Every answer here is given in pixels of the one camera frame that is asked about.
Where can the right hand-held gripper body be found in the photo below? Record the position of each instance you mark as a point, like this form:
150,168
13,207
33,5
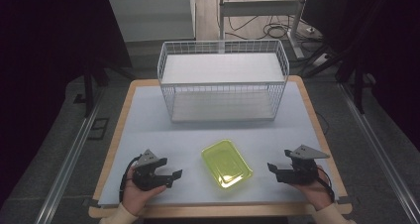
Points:
301,172

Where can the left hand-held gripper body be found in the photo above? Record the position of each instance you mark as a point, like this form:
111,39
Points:
144,177

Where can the yellow-green plastic tray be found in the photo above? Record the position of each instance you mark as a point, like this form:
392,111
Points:
226,163

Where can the person's left hand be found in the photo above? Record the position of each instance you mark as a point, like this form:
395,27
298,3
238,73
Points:
135,197

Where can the person's right hand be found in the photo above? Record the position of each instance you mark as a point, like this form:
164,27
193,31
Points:
315,194

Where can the pale grey table mat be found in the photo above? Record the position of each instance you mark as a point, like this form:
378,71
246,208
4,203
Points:
185,141

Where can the black floor plate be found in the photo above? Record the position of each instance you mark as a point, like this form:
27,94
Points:
98,129

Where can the black stand leg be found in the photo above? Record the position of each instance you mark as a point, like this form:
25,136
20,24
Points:
88,91
358,91

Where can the white power strip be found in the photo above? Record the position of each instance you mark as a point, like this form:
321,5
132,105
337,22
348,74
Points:
321,60

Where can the dark curtain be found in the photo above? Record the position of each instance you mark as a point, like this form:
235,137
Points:
383,45
43,52

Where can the white cabinet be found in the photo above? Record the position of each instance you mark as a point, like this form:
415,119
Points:
150,16

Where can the aluminium floor rail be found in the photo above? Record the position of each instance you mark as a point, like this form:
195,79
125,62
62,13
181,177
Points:
67,164
379,151

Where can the white metal desk frame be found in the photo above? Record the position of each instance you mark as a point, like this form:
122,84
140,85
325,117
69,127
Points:
261,7

